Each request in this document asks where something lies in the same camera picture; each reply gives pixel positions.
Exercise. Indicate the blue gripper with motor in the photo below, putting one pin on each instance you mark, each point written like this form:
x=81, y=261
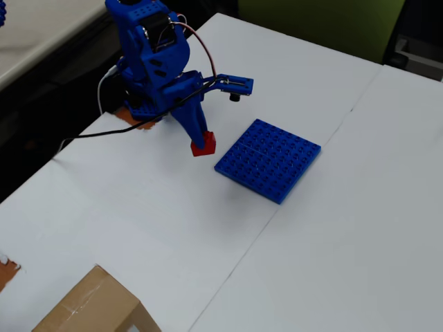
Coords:
x=183, y=90

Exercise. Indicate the red 2x2 toy block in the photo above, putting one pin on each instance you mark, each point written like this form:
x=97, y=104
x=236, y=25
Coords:
x=208, y=147

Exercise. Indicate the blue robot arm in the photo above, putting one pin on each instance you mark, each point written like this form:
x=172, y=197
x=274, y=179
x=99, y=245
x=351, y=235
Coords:
x=145, y=52

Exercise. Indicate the blue 8x8 studded baseplate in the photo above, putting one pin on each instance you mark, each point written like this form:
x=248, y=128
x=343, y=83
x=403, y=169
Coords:
x=268, y=160

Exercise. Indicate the green chair back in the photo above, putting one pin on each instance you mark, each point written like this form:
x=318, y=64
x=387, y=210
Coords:
x=322, y=27

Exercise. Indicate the white side table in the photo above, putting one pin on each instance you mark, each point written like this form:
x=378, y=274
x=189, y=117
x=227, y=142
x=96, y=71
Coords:
x=38, y=31

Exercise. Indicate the brown cardboard box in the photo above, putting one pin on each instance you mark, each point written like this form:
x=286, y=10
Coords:
x=97, y=307

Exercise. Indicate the blue beaded object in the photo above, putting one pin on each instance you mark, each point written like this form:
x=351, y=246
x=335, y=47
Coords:
x=2, y=12

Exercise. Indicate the black and grey chair base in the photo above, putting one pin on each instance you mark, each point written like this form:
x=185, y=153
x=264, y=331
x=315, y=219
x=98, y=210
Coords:
x=415, y=45

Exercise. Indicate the blue camera mount with lens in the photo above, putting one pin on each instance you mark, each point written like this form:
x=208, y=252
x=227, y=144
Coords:
x=237, y=84

